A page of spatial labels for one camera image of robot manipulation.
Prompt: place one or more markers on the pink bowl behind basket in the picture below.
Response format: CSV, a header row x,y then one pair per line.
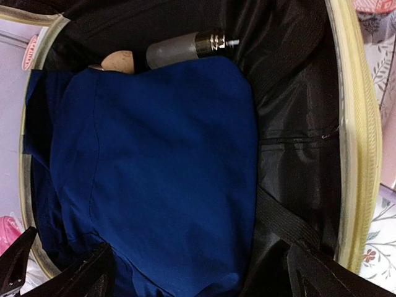
x,y
31,52

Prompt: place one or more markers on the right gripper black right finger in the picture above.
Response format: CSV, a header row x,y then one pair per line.
x,y
312,273

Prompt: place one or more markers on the pink printed garment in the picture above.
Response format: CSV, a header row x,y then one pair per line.
x,y
10,230

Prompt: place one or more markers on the frosted glass spray bottle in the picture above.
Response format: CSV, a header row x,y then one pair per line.
x,y
190,47

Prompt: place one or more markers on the brown plush toy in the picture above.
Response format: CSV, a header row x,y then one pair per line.
x,y
118,61

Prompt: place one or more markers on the dark blue garment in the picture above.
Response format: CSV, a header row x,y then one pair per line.
x,y
160,165

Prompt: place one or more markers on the light green hard-shell suitcase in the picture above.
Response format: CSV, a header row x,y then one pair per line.
x,y
318,124

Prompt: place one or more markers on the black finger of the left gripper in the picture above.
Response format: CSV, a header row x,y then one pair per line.
x,y
14,263

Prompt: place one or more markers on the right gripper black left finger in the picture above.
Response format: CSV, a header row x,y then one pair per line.
x,y
93,275

